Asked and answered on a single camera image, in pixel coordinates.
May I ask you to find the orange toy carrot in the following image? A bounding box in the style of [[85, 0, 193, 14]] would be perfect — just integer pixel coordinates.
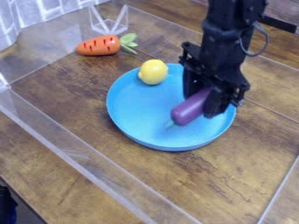
[[76, 33, 137, 56]]

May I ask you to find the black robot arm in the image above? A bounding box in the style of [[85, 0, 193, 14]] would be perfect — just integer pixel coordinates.
[[179, 0, 267, 118]]

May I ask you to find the clear acrylic enclosure wall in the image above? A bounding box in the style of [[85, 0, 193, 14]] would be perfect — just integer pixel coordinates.
[[0, 0, 299, 224]]

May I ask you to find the blue round tray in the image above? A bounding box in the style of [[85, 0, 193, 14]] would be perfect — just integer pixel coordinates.
[[107, 63, 236, 151]]

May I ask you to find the black bar at back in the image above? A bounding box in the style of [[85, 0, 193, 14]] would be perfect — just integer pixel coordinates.
[[259, 16, 298, 33]]

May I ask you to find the yellow toy lemon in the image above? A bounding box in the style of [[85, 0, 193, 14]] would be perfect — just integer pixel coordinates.
[[137, 59, 168, 85]]

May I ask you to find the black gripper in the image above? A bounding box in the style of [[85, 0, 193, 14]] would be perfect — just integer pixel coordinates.
[[179, 20, 251, 118]]

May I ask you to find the purple toy eggplant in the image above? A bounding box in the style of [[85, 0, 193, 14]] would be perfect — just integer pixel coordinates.
[[171, 88, 211, 126]]

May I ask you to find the white grid curtain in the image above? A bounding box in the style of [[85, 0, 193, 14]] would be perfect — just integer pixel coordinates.
[[0, 0, 109, 51]]

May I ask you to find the clear acrylic corner bracket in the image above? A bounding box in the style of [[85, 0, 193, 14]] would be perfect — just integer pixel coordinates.
[[88, 5, 128, 35]]

